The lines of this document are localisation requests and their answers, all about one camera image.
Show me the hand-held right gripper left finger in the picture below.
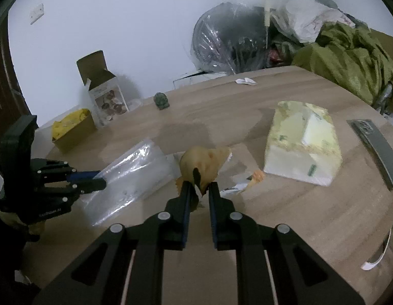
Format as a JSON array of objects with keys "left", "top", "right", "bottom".
[{"left": 33, "top": 182, "right": 190, "bottom": 305}]

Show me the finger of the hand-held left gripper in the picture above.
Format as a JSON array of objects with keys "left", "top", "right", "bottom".
[
  {"left": 33, "top": 159, "right": 100, "bottom": 181},
  {"left": 36, "top": 179, "right": 107, "bottom": 199}
]

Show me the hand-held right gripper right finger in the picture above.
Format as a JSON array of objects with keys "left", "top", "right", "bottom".
[{"left": 209, "top": 182, "right": 365, "bottom": 305}]

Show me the clear plastic bag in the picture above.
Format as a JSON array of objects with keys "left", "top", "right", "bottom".
[{"left": 79, "top": 137, "right": 181, "bottom": 227}]

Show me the brown wrapper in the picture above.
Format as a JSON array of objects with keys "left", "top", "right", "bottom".
[{"left": 177, "top": 146, "right": 233, "bottom": 212}]

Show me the person's left hand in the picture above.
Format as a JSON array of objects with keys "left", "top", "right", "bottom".
[{"left": 0, "top": 211, "right": 46, "bottom": 236}]

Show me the white foil scrap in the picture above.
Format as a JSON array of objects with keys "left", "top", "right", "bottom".
[{"left": 219, "top": 181, "right": 249, "bottom": 195}]

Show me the brown cardboard box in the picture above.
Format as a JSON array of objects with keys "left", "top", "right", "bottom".
[{"left": 53, "top": 114, "right": 98, "bottom": 154}]

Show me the yellow cloth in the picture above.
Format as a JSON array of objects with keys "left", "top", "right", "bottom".
[{"left": 51, "top": 109, "right": 92, "bottom": 141}]

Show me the orange wrapper scrap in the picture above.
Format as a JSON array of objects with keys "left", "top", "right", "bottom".
[{"left": 246, "top": 170, "right": 266, "bottom": 185}]

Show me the white picture carton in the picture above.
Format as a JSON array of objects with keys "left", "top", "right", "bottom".
[{"left": 76, "top": 50, "right": 130, "bottom": 128}]

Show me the brown wooden door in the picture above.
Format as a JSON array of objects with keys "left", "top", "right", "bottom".
[{"left": 0, "top": 27, "right": 32, "bottom": 147}]

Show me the yellow tissue pack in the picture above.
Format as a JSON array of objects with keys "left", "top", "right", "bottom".
[{"left": 263, "top": 100, "right": 343, "bottom": 187}]

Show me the small green figurine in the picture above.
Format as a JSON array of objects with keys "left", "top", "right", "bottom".
[{"left": 153, "top": 92, "right": 170, "bottom": 112}]

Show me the white paper strip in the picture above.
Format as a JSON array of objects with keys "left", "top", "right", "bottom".
[{"left": 361, "top": 227, "right": 393, "bottom": 271}]

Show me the grey flat strip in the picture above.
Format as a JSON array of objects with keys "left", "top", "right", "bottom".
[{"left": 346, "top": 119, "right": 393, "bottom": 192}]

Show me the plastic-wrapped black fan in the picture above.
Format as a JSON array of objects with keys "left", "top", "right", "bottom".
[{"left": 191, "top": 2, "right": 273, "bottom": 73}]

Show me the cream plastic stick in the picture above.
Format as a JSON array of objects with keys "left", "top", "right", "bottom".
[{"left": 264, "top": 0, "right": 271, "bottom": 48}]

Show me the green cloth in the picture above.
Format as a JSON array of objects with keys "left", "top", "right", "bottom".
[{"left": 292, "top": 22, "right": 393, "bottom": 105}]

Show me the white plastic bag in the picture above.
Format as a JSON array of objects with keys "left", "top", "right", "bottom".
[{"left": 273, "top": 0, "right": 356, "bottom": 43}]

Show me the white wall socket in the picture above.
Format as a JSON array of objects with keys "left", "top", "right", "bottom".
[{"left": 29, "top": 4, "right": 44, "bottom": 24}]

